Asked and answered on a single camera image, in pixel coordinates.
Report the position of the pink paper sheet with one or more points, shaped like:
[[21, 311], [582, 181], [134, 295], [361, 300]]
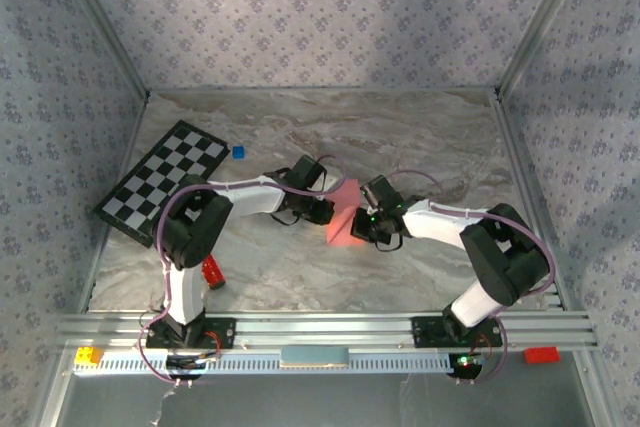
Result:
[[342, 232]]

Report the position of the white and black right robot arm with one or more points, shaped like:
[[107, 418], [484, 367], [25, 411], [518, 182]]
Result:
[[435, 224]]

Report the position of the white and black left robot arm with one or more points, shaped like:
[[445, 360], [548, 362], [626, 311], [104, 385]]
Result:
[[185, 297]]

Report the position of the small blue cube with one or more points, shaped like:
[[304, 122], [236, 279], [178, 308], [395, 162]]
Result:
[[239, 152]]

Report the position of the red glitter cylinder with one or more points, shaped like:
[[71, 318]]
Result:
[[215, 274]]

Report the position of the black and silver chessboard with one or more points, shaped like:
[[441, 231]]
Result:
[[150, 182]]

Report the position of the black circuit board green light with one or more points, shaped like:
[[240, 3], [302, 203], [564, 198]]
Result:
[[467, 364]]

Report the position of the red toy brick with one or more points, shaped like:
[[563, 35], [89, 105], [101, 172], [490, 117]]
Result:
[[541, 355]]

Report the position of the yellow toy brick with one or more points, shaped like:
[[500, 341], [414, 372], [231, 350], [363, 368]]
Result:
[[87, 356]]

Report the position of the long aluminium mounting rail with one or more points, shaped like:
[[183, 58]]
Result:
[[320, 329]]

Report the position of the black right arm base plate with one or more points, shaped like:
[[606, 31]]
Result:
[[425, 332]]

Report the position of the thin aluminium wall rail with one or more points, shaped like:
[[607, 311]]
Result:
[[320, 90]]

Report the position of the aluminium side rail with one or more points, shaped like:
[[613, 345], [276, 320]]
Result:
[[92, 277], [524, 172]]

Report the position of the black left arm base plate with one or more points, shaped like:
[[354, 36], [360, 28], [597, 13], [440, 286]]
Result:
[[225, 332]]

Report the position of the aluminium corner post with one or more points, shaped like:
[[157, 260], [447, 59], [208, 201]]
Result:
[[107, 22], [542, 22]]

